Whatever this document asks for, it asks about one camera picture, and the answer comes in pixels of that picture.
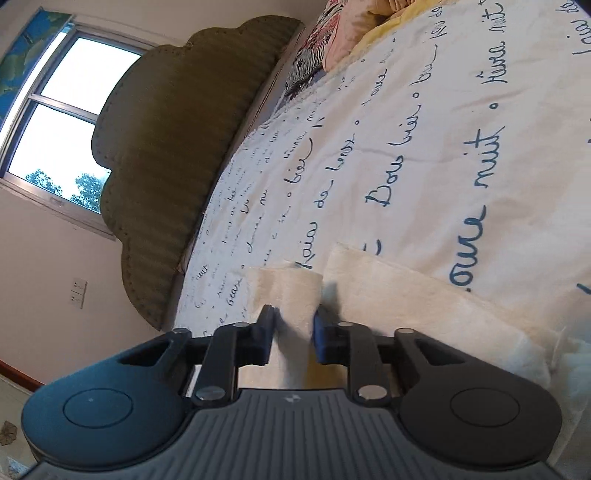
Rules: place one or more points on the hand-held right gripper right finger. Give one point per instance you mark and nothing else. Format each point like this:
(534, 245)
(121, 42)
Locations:
(323, 339)

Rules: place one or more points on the cream towel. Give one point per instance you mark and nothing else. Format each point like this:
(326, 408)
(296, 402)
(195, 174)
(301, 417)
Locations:
(392, 295)

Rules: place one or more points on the red wooden door frame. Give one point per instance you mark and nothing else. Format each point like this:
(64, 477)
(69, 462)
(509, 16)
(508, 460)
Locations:
(21, 374)

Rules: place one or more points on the white script-printed blanket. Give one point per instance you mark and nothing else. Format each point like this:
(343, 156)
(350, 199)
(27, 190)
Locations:
(415, 161)

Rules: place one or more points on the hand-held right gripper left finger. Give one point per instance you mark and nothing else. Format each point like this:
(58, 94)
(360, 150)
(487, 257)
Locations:
(266, 337)

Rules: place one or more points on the colourful floral quilt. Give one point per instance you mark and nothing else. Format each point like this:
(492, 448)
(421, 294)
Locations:
(351, 32)

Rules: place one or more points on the blue patterned curtain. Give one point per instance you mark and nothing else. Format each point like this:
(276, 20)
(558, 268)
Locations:
(27, 50)

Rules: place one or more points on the yellow cloth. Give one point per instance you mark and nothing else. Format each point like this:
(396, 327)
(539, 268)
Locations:
(392, 30)

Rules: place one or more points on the olive green padded headboard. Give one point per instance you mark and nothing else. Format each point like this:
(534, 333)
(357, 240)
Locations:
(184, 138)

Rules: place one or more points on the white wall socket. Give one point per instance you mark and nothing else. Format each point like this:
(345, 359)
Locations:
(79, 285)
(76, 301)

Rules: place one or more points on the window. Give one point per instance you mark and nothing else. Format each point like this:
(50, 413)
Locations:
(69, 115)

